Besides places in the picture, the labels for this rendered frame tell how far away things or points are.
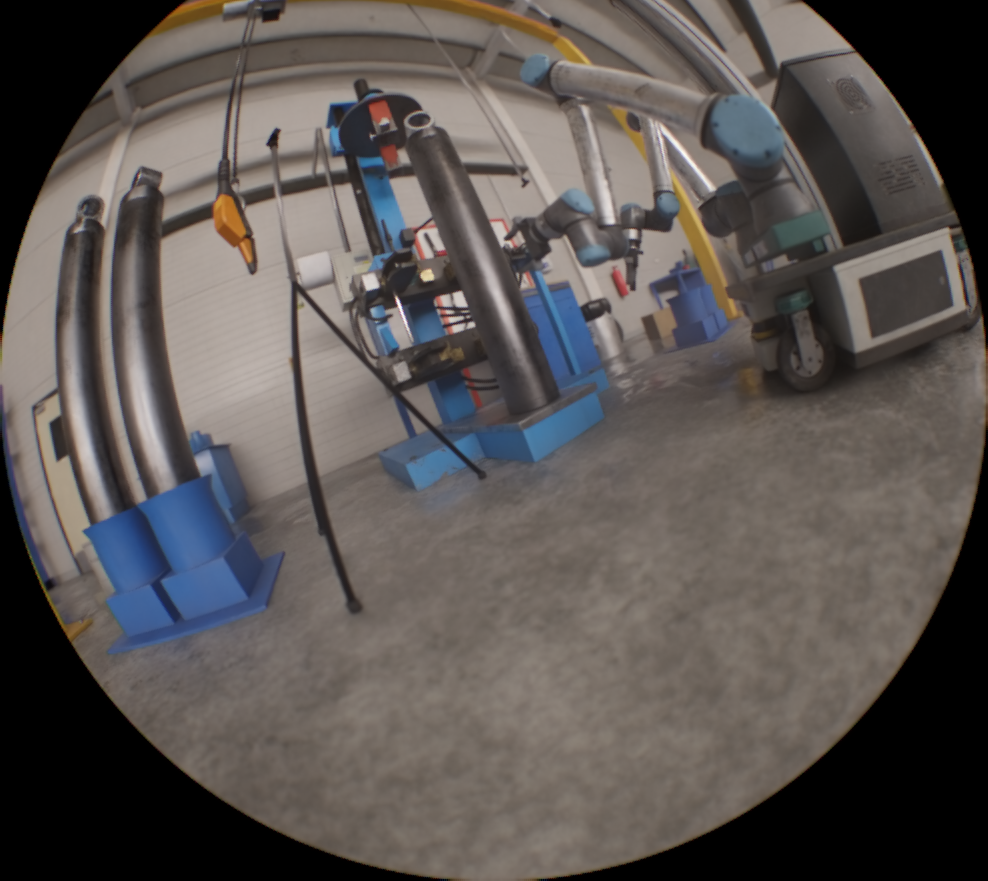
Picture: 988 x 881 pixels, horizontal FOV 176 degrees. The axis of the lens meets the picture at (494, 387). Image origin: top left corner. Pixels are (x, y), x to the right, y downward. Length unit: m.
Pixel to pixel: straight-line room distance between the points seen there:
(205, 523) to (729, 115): 1.56
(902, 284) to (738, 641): 0.83
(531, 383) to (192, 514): 1.18
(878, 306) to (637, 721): 0.89
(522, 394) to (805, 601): 1.03
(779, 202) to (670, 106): 0.33
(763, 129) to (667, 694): 0.84
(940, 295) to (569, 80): 1.10
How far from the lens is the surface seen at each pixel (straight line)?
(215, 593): 1.08
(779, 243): 0.85
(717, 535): 0.52
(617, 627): 0.43
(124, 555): 1.25
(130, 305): 1.24
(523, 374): 1.15
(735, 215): 1.37
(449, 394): 1.93
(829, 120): 1.10
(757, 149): 0.74
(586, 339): 3.28
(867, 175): 1.08
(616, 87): 0.91
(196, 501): 1.06
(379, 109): 2.13
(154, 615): 1.25
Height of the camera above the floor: 0.33
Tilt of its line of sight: 3 degrees down
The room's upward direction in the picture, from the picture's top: 21 degrees counter-clockwise
